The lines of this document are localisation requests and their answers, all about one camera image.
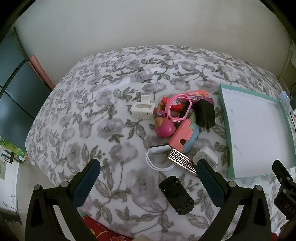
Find black wall charger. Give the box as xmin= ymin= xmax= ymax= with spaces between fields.
xmin=194 ymin=99 xmax=216 ymax=133

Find grey floral blanket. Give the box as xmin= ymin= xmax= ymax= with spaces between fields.
xmin=25 ymin=44 xmax=296 ymax=241

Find white power device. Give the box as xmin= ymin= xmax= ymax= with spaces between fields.
xmin=279 ymin=91 xmax=289 ymax=109

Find black plastic clip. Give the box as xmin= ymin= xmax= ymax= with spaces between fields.
xmin=159 ymin=176 xmax=194 ymax=215

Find dark wardrobe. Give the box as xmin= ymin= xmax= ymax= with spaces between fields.
xmin=0 ymin=27 xmax=55 ymax=151

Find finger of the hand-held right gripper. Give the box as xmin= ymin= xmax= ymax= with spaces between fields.
xmin=272 ymin=159 xmax=296 ymax=193

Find red patterned mat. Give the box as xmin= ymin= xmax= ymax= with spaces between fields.
xmin=81 ymin=215 xmax=139 ymax=241

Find pink and blue toy case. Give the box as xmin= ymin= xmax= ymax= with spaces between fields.
xmin=168 ymin=119 xmax=200 ymax=153

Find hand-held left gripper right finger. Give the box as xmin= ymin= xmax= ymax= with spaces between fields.
xmin=196 ymin=159 xmax=272 ymax=241

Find white plastic holder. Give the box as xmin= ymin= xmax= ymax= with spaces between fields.
xmin=130 ymin=95 xmax=155 ymax=120

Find teal box lid tray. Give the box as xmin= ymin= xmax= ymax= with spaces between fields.
xmin=218 ymin=84 xmax=296 ymax=179

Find white band with cable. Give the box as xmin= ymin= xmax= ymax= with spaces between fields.
xmin=145 ymin=144 xmax=176 ymax=171

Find green printed box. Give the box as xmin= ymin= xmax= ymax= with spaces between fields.
xmin=0 ymin=136 xmax=27 ymax=163

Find pink ball doll toy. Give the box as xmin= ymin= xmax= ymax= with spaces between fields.
xmin=154 ymin=116 xmax=175 ymax=138

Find red toy figure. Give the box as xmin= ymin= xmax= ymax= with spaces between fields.
xmin=161 ymin=97 xmax=183 ymax=112

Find pink kids watch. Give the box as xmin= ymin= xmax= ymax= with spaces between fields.
xmin=165 ymin=93 xmax=193 ymax=122

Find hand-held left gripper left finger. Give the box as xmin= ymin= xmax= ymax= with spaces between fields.
xmin=25 ymin=159 xmax=101 ymax=241

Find gold patterned clip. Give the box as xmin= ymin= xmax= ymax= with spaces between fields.
xmin=165 ymin=148 xmax=199 ymax=176

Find white wall charger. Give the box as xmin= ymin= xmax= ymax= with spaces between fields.
xmin=193 ymin=146 xmax=218 ymax=169

